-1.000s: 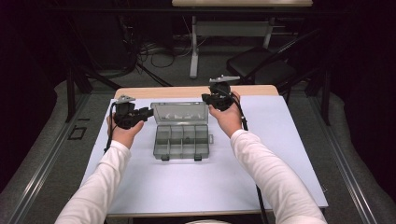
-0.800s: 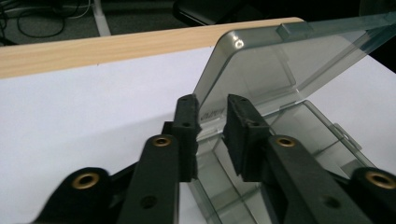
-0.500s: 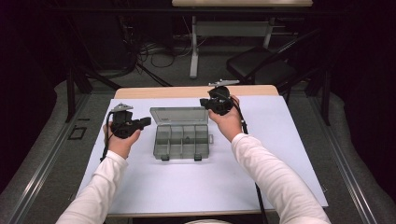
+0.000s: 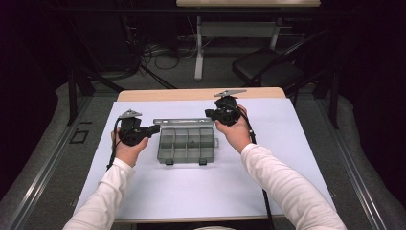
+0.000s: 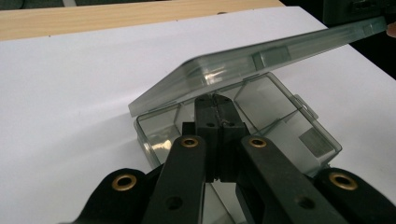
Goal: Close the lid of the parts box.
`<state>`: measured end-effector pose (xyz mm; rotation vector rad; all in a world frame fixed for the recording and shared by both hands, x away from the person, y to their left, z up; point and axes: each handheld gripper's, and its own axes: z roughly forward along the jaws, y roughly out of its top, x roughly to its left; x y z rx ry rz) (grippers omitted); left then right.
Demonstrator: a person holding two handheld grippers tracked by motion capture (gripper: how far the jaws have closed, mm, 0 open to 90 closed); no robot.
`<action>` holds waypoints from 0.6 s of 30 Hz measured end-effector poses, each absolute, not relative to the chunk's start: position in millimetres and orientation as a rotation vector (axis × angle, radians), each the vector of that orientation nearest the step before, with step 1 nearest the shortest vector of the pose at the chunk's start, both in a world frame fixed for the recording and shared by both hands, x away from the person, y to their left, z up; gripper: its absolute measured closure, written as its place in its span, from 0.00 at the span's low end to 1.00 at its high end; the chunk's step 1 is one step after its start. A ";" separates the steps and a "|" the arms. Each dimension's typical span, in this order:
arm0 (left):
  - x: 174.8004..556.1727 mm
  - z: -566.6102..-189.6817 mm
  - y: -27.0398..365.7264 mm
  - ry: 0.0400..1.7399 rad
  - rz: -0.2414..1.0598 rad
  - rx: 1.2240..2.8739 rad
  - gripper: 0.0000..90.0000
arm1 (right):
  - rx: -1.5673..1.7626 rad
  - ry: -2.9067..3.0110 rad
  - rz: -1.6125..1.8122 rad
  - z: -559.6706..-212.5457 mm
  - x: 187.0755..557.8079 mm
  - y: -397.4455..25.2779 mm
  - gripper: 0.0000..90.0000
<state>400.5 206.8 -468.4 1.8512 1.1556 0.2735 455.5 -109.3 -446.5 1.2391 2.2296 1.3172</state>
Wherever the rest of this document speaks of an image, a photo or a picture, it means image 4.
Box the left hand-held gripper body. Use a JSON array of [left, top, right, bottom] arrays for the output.
[[118, 108, 151, 148]]

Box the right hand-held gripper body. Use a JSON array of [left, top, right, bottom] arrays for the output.
[[212, 89, 248, 127]]

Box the grey plastic compartment box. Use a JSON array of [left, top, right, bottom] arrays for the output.
[[152, 117, 220, 166]]

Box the person's left hand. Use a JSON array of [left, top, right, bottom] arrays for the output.
[[110, 128, 150, 168]]

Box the person's right hand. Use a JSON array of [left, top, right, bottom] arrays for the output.
[[214, 104, 253, 155]]

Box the wooden table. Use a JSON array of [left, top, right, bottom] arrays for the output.
[[78, 86, 333, 225]]

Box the black folding chair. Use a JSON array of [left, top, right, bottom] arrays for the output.
[[232, 28, 333, 97]]

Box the white table board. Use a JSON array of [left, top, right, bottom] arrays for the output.
[[73, 98, 337, 222]]

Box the black metal stand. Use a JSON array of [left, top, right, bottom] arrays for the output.
[[314, 70, 339, 129], [66, 68, 125, 127]]

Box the white-legged desk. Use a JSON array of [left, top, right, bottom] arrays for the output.
[[175, 0, 322, 81]]

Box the person's white clothing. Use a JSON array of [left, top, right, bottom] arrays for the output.
[[193, 225, 236, 230]]

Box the left hand-held gripper black cable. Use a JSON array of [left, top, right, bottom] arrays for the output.
[[106, 117, 124, 171]]

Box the hand-held gripper black cable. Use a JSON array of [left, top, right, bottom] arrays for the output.
[[106, 117, 124, 171], [237, 106, 276, 230]]

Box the bundle of floor cables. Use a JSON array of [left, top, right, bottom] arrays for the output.
[[140, 37, 214, 71]]

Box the metal floor rail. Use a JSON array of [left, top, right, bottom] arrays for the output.
[[319, 99, 389, 230], [8, 95, 92, 230]]

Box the right hand-held gripper black cable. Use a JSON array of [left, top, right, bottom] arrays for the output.
[[237, 106, 276, 230]]

